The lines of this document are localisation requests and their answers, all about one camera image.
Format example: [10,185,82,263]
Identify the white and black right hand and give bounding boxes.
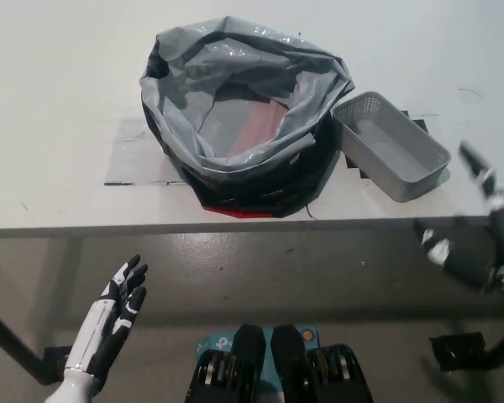
[413,140,504,295]

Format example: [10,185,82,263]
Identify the white and black left hand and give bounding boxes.
[63,254,149,379]

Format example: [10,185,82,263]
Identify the grey rectangular plastic basket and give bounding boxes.
[330,90,453,203]

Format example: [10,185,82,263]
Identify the grey and black plastic bag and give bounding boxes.
[139,15,357,220]

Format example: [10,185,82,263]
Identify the black floor plate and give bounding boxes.
[44,344,75,385]
[428,331,488,373]

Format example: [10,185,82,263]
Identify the black tape patch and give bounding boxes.
[339,108,428,182]

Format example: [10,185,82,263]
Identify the clear tape patch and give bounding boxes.
[102,117,194,186]

